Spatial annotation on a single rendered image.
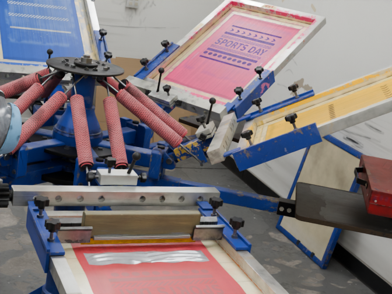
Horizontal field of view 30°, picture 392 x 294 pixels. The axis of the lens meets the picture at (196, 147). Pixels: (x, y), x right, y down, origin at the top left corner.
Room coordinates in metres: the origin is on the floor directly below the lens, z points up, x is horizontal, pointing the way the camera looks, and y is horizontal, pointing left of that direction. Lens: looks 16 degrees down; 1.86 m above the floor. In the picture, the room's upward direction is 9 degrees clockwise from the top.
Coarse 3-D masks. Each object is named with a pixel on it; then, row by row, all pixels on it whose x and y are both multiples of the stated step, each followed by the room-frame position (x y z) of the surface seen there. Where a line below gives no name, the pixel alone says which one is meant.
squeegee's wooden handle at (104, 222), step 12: (84, 216) 1.91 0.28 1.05; (96, 216) 1.92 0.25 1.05; (108, 216) 1.93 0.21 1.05; (120, 216) 1.95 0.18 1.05; (132, 216) 1.96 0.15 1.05; (144, 216) 1.98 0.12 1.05; (156, 216) 1.99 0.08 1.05; (168, 216) 2.01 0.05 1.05; (180, 216) 2.02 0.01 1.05; (192, 216) 2.04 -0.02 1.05; (96, 228) 1.92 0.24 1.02; (108, 228) 1.93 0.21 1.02; (120, 228) 1.95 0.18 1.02; (132, 228) 1.96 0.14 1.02; (144, 228) 1.98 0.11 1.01; (156, 228) 1.99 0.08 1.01; (168, 228) 2.01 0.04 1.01; (180, 228) 2.03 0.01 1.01; (192, 228) 2.04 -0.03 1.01
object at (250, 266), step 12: (48, 216) 2.01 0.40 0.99; (60, 216) 2.03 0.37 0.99; (72, 216) 2.04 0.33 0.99; (216, 240) 2.10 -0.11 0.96; (228, 252) 2.02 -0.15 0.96; (240, 252) 1.97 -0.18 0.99; (60, 264) 1.71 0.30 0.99; (240, 264) 1.94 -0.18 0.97; (252, 264) 1.90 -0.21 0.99; (60, 276) 1.65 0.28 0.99; (72, 276) 1.66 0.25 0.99; (252, 276) 1.87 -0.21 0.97; (264, 276) 1.84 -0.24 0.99; (60, 288) 1.63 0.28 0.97; (72, 288) 1.60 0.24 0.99; (264, 288) 1.80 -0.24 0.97; (276, 288) 1.78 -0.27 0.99
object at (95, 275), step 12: (84, 252) 1.88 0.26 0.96; (96, 252) 1.89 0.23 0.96; (120, 252) 1.92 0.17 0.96; (84, 264) 1.81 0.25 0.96; (108, 264) 1.83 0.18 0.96; (120, 264) 1.84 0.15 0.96; (132, 264) 1.85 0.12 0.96; (144, 264) 1.86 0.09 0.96; (96, 276) 1.75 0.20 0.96; (96, 288) 1.68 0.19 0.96; (108, 288) 1.69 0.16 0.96
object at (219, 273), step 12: (204, 252) 2.01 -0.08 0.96; (156, 264) 1.88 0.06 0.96; (168, 264) 1.89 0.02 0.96; (180, 264) 1.90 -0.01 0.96; (192, 264) 1.91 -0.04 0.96; (204, 264) 1.93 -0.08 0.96; (216, 264) 1.94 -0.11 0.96; (216, 276) 1.86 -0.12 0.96; (228, 276) 1.87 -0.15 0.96; (228, 288) 1.80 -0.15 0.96; (240, 288) 1.81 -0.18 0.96
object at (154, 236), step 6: (120, 234) 1.95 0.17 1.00; (126, 234) 1.96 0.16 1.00; (132, 234) 1.96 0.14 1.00; (138, 234) 1.97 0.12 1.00; (144, 234) 1.98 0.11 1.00; (150, 234) 1.98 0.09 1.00; (156, 234) 1.99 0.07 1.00; (162, 234) 2.00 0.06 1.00; (168, 234) 2.00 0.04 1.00; (174, 234) 2.01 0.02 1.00; (180, 234) 2.02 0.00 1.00; (186, 234) 2.03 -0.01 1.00
